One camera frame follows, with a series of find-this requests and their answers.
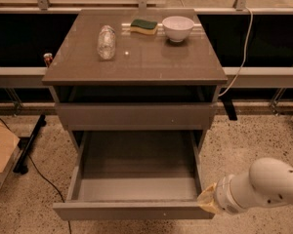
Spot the white bowl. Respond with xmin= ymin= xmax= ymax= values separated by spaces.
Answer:
xmin=162 ymin=16 xmax=194 ymax=42

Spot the grey drawer cabinet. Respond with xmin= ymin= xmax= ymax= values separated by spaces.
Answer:
xmin=42 ymin=9 xmax=227 ymax=144

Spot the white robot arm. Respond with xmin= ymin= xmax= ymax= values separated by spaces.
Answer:
xmin=197 ymin=158 xmax=293 ymax=215

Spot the closed grey top drawer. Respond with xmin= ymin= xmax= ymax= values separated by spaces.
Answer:
xmin=56 ymin=103 xmax=216 ymax=131

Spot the clear plastic water bottle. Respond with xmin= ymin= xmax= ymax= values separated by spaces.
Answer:
xmin=97 ymin=25 xmax=116 ymax=60

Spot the black floor cable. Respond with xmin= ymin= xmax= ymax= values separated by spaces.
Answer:
xmin=0 ymin=109 xmax=72 ymax=234

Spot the cardboard box left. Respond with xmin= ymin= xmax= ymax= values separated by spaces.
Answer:
xmin=0 ymin=121 xmax=20 ymax=189

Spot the grey drawer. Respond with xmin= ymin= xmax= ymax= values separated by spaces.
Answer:
xmin=56 ymin=103 xmax=216 ymax=131
xmin=53 ymin=131 xmax=213 ymax=220

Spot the white power cable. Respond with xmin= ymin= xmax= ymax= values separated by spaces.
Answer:
xmin=218 ymin=7 xmax=254 ymax=98

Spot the red soda can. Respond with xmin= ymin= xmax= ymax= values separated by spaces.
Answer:
xmin=43 ymin=53 xmax=53 ymax=67

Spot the green yellow sponge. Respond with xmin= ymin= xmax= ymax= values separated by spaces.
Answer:
xmin=130 ymin=19 xmax=157 ymax=35

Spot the black metal stand leg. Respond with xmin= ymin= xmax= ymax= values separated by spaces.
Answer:
xmin=13 ymin=115 xmax=46 ymax=175

